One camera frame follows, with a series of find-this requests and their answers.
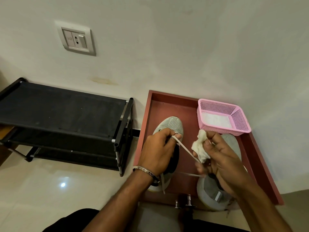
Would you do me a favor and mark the person's right hand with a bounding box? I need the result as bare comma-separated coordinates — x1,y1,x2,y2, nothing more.
193,130,255,198

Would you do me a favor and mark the person's left hand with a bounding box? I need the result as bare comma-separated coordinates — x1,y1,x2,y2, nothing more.
137,128,183,178

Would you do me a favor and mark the white wipe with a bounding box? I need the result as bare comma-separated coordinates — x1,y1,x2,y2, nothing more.
191,129,212,164

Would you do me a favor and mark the grey sneaker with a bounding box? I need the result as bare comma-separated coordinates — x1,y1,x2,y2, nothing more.
197,134,248,212
147,116,207,194

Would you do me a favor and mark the reddish-brown side table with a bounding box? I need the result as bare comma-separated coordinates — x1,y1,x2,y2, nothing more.
133,90,285,208

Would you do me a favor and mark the black shoe rack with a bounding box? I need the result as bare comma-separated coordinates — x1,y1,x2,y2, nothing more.
0,77,134,177

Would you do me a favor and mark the person's left forearm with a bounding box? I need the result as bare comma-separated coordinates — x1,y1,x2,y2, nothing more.
83,170,157,232

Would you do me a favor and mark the stack of white wipes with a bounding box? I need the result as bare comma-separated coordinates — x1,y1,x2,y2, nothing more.
201,112,233,129

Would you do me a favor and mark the pink plastic basket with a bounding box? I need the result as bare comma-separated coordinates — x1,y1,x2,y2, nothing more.
197,98,252,137

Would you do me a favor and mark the brown wooden furniture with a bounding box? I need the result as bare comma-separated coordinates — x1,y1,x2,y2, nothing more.
0,125,15,167

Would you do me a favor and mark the silver bracelet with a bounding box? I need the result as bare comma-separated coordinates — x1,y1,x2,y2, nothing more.
132,166,160,187

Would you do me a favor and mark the white wall socket plate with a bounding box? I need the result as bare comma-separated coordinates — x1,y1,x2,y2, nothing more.
55,20,97,57

